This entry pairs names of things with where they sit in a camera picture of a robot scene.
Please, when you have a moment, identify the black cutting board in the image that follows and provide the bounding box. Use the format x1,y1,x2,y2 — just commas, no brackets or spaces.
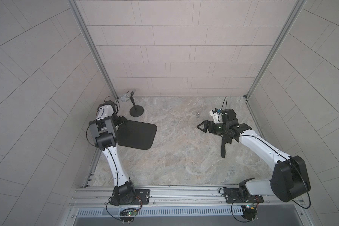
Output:
117,120,157,150

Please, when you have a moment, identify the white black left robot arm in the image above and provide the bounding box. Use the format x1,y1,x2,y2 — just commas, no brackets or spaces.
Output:
88,100,136,206

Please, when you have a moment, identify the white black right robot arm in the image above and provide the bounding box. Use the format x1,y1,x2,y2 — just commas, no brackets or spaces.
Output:
197,108,311,203

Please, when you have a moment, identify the right green circuit board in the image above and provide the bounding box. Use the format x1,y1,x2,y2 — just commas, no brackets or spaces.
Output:
242,205,258,221

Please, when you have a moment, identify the green circuit board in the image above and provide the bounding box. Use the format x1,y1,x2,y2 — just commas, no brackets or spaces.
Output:
242,205,258,221
119,208,139,222

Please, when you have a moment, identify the left green circuit board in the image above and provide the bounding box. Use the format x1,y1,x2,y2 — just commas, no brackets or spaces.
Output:
119,208,139,222

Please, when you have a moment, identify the silver microphone on stand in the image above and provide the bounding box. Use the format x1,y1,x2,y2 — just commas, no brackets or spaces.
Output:
120,91,144,117

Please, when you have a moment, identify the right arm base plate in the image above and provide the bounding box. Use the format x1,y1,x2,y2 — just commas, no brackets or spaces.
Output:
218,187,264,204

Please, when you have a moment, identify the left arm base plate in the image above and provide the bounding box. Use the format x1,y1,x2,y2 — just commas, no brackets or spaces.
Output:
108,189,150,206

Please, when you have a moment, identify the aluminium mounting rail frame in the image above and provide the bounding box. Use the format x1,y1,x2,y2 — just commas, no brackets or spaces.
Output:
59,185,315,226

